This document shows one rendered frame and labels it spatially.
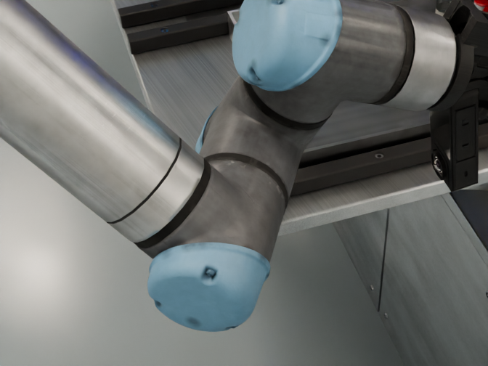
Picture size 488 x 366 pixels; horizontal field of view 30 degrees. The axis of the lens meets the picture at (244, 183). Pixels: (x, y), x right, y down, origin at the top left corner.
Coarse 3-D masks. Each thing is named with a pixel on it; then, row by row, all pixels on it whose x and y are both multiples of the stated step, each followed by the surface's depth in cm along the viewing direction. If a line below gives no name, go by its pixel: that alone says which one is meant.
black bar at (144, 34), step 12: (180, 24) 109; (192, 24) 109; (204, 24) 109; (216, 24) 109; (132, 36) 107; (144, 36) 107; (156, 36) 107; (168, 36) 108; (180, 36) 108; (192, 36) 109; (204, 36) 109; (132, 48) 107; (144, 48) 108; (156, 48) 108
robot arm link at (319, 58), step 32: (256, 0) 63; (288, 0) 60; (320, 0) 62; (352, 0) 63; (256, 32) 62; (288, 32) 60; (320, 32) 61; (352, 32) 62; (384, 32) 63; (256, 64) 62; (288, 64) 61; (320, 64) 61; (352, 64) 63; (384, 64) 64; (288, 96) 65; (320, 96) 64; (352, 96) 65; (384, 96) 66
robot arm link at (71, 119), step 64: (0, 0) 53; (0, 64) 53; (64, 64) 55; (0, 128) 55; (64, 128) 55; (128, 128) 57; (128, 192) 57; (192, 192) 59; (256, 192) 63; (192, 256) 58; (256, 256) 60; (192, 320) 61
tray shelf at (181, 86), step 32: (128, 0) 116; (128, 32) 112; (160, 64) 107; (192, 64) 106; (224, 64) 106; (160, 96) 103; (192, 96) 102; (192, 128) 98; (480, 160) 93; (320, 192) 91; (352, 192) 91; (384, 192) 90; (416, 192) 91; (288, 224) 89; (320, 224) 90
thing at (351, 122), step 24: (384, 0) 113; (408, 0) 113; (432, 0) 113; (336, 120) 98; (360, 120) 98; (384, 120) 98; (408, 120) 97; (480, 120) 94; (312, 144) 95; (336, 144) 90; (360, 144) 91; (384, 144) 92
